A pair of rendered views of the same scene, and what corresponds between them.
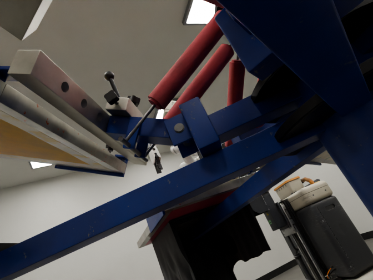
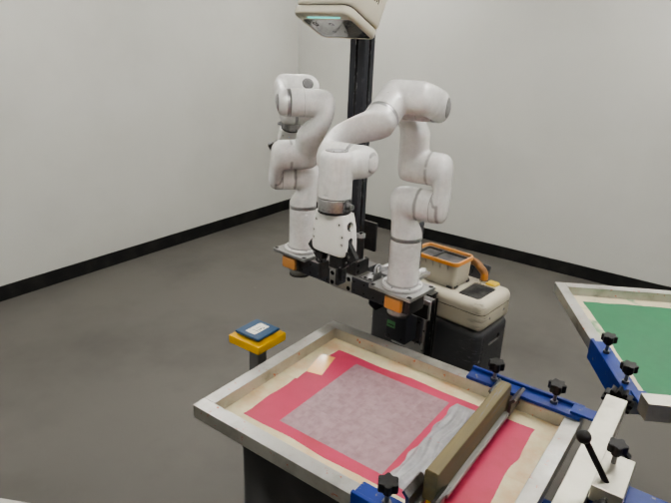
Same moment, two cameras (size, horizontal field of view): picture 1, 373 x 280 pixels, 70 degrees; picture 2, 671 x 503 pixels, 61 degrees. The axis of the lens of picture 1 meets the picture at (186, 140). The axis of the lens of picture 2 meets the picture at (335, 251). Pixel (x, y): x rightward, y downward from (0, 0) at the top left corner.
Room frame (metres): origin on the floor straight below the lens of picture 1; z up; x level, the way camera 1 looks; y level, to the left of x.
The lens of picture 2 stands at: (0.51, 0.79, 1.86)
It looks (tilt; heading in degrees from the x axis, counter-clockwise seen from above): 21 degrees down; 333
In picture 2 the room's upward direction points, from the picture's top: 2 degrees clockwise
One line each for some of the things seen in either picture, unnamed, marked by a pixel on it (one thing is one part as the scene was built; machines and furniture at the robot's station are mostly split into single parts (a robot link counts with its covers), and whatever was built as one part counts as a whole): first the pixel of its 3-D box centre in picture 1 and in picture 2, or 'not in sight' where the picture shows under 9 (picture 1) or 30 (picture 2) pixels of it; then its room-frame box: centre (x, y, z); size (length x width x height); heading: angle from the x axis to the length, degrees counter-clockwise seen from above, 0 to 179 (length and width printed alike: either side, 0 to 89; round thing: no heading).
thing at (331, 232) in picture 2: (154, 154); (334, 229); (1.61, 0.24, 1.45); 0.10 x 0.08 x 0.11; 24
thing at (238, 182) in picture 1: (197, 213); (388, 416); (1.52, 0.11, 0.97); 0.79 x 0.58 x 0.04; 28
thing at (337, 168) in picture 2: not in sight; (347, 171); (1.63, 0.20, 1.58); 0.15 x 0.10 x 0.11; 125
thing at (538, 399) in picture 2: not in sight; (521, 399); (1.43, -0.24, 0.98); 0.30 x 0.05 x 0.07; 28
